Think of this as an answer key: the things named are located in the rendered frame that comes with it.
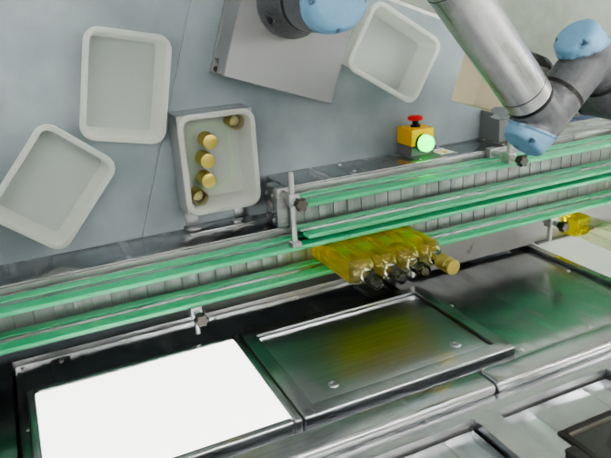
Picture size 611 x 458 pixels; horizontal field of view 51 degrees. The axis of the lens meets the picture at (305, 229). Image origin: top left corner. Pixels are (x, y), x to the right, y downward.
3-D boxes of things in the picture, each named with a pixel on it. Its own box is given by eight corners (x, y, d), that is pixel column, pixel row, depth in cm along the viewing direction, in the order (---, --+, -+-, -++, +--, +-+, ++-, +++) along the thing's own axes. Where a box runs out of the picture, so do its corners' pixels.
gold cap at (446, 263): (450, 261, 140) (463, 268, 136) (438, 271, 139) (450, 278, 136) (444, 250, 138) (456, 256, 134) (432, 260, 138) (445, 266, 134)
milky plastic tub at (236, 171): (178, 207, 148) (188, 218, 140) (166, 111, 140) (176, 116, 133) (248, 194, 154) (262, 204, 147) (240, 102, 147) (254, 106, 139)
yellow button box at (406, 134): (395, 152, 169) (411, 157, 163) (395, 124, 167) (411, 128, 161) (417, 148, 172) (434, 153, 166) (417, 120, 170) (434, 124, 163)
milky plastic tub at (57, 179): (-18, 204, 131) (-19, 215, 124) (39, 113, 131) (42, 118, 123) (60, 241, 140) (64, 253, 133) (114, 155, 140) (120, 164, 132)
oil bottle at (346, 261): (311, 256, 152) (355, 290, 134) (310, 234, 150) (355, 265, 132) (332, 252, 155) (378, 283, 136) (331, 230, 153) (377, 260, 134)
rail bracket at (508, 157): (481, 157, 166) (517, 168, 155) (483, 129, 164) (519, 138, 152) (494, 154, 168) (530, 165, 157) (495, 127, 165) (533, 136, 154)
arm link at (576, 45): (565, 70, 96) (596, 117, 101) (609, 13, 96) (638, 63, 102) (527, 66, 102) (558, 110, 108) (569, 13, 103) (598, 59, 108)
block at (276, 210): (264, 221, 152) (275, 229, 146) (261, 183, 148) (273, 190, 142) (278, 218, 153) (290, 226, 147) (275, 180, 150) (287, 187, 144)
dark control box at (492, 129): (477, 137, 180) (498, 143, 173) (479, 109, 177) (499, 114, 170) (500, 134, 183) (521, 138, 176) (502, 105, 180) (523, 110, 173)
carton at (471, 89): (467, 44, 133) (491, 45, 127) (521, 63, 141) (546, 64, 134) (450, 100, 136) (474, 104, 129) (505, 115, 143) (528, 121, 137)
